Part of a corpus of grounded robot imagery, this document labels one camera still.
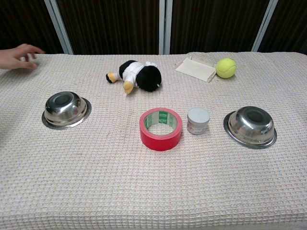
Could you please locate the bare person hand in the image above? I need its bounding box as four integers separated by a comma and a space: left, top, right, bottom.
0, 44, 46, 70

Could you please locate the steel bowl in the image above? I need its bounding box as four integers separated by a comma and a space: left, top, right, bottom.
42, 91, 92, 130
223, 106, 277, 150

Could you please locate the dark ribbed partition panel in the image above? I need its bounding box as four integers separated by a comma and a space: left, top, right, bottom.
56, 0, 160, 55
0, 0, 65, 55
258, 0, 307, 55
169, 0, 271, 55

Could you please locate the black white penguin plush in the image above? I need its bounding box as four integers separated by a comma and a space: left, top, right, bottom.
106, 60, 163, 95

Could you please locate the beige waffle tablecloth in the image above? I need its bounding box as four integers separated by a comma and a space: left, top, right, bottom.
0, 51, 307, 230

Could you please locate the red tape roll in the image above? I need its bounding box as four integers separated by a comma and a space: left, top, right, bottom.
139, 107, 183, 152

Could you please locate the pale wooden tray box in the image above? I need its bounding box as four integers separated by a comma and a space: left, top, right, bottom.
175, 56, 216, 83

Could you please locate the small grey round disc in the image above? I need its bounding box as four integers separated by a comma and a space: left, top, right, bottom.
187, 107, 211, 136

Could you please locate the yellow tennis ball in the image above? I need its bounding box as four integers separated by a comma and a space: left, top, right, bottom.
215, 57, 237, 79

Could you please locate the grey metal partition post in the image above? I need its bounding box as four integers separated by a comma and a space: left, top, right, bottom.
44, 0, 74, 55
158, 0, 173, 55
251, 0, 279, 52

